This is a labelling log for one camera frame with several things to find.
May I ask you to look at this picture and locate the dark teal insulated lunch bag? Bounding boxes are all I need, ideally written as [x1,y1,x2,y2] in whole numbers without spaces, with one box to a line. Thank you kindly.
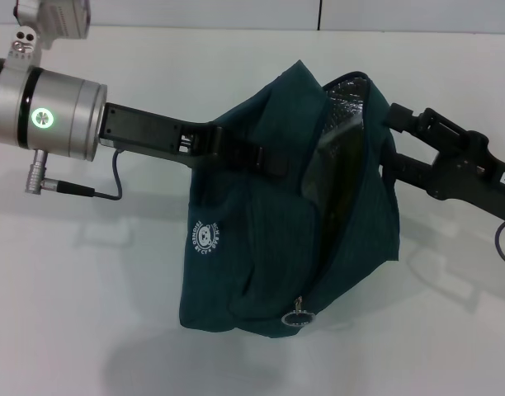
[177,59,402,339]

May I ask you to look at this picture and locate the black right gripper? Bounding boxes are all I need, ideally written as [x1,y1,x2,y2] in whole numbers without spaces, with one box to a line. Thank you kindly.
[380,102,505,226]

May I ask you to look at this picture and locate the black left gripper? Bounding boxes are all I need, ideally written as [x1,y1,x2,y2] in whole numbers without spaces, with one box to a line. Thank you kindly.
[101,102,290,178]

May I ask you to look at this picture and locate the green cucumber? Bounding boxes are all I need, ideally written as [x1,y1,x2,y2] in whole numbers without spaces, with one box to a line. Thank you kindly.
[321,119,368,232]

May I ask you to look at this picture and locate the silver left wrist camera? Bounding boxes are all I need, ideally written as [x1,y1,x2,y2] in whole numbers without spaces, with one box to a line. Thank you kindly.
[7,0,92,71]

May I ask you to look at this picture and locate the left gripper cable with plug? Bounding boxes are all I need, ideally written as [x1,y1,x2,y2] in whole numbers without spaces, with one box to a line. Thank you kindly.
[25,148,124,202]

